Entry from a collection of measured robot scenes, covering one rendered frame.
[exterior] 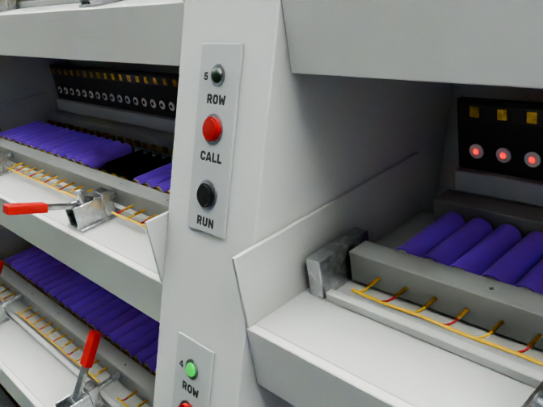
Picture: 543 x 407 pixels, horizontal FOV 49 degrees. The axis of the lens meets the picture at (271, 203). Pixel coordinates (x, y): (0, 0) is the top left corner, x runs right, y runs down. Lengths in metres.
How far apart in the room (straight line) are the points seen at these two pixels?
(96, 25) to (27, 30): 0.15
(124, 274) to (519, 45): 0.35
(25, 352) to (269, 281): 0.47
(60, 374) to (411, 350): 0.47
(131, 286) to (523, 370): 0.31
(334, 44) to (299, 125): 0.06
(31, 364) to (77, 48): 0.37
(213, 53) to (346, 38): 0.10
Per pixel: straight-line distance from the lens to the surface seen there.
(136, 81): 0.78
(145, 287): 0.48
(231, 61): 0.38
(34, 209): 0.56
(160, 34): 0.47
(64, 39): 0.61
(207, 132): 0.39
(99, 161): 0.73
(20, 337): 0.83
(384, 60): 0.32
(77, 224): 0.58
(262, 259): 0.37
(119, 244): 0.53
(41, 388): 0.73
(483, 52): 0.29
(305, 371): 0.36
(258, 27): 0.37
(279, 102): 0.36
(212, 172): 0.39
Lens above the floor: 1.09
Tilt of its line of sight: 10 degrees down
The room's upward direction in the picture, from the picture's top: 6 degrees clockwise
